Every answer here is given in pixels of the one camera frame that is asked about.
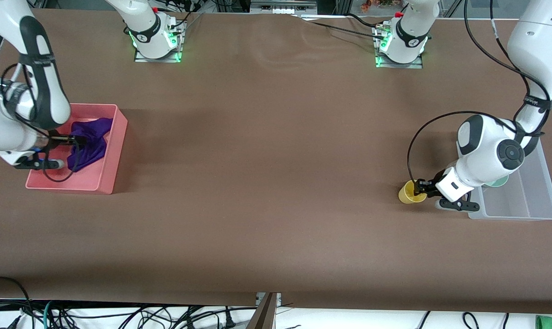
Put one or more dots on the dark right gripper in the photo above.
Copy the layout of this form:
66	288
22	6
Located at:
56	138

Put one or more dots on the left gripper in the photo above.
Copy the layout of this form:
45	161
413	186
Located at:
428	187

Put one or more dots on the yellow plastic cup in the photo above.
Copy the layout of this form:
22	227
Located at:
407	195

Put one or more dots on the purple cloth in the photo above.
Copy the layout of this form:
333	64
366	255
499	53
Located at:
91	146

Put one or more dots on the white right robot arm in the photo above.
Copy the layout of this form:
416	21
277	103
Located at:
2	123

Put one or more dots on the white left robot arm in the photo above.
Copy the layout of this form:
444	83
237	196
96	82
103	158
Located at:
481	146

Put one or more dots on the pink plastic bin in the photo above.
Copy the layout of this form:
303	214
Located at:
111	173

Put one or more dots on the translucent plastic bin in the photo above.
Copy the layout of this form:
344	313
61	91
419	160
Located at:
531	196

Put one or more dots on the white power strip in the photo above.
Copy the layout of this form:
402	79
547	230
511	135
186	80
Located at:
282	10

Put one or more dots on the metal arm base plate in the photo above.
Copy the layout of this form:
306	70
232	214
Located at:
157	59
399	65

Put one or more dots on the small metal bracket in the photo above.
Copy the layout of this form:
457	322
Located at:
278	299

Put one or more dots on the wooden post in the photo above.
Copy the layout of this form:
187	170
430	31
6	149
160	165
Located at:
264	315

